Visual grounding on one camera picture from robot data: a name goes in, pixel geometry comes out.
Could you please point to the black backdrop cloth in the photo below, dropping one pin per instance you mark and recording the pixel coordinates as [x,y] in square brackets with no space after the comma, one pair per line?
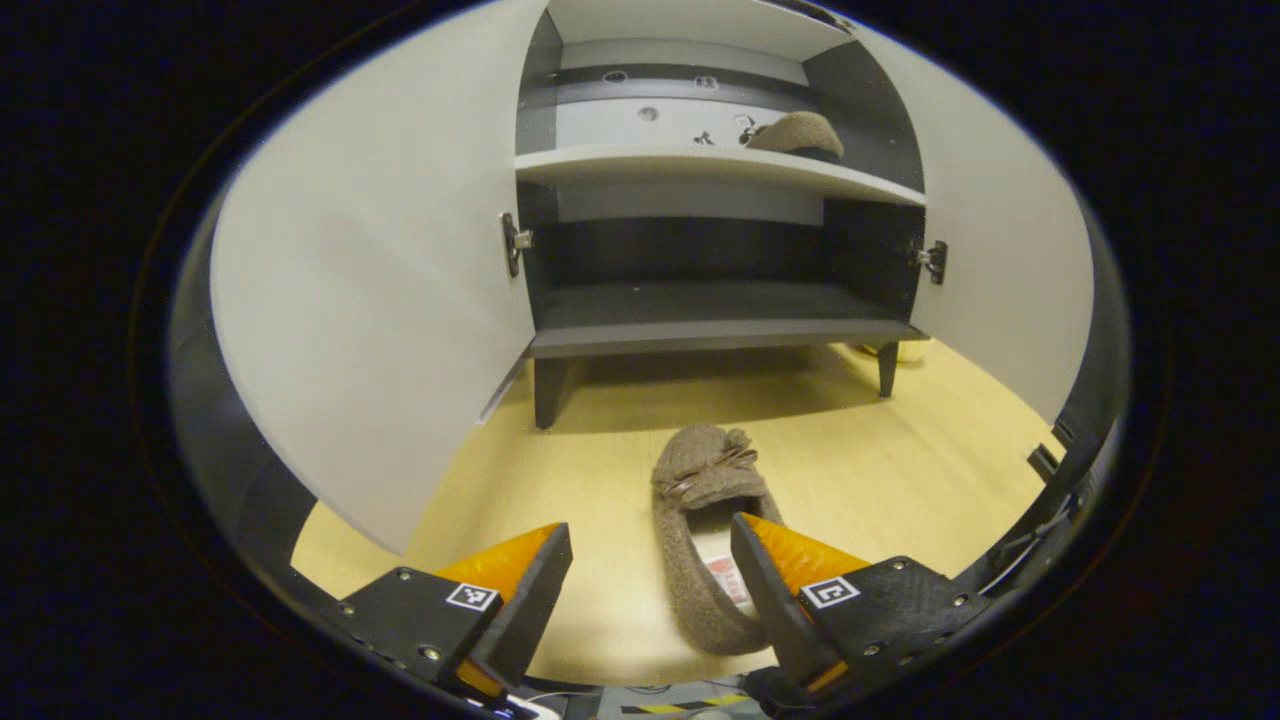
[250,510]

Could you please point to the metal door hinge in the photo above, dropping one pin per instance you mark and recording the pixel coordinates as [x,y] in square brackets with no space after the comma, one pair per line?
[512,242]
[933,260]

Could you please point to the white cabinet door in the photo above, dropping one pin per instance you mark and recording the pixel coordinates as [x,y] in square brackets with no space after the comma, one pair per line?
[1000,230]
[370,280]

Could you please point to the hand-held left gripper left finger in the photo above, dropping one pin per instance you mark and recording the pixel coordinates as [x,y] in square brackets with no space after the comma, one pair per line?
[525,620]

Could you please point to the black table clip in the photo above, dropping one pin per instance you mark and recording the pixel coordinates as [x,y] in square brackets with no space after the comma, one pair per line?
[1043,462]

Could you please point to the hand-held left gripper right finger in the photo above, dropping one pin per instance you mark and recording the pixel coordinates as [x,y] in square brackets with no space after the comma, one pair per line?
[775,610]

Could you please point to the brown fuzzy shoe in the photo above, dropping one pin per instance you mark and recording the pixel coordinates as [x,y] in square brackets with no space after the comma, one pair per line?
[800,133]
[690,590]

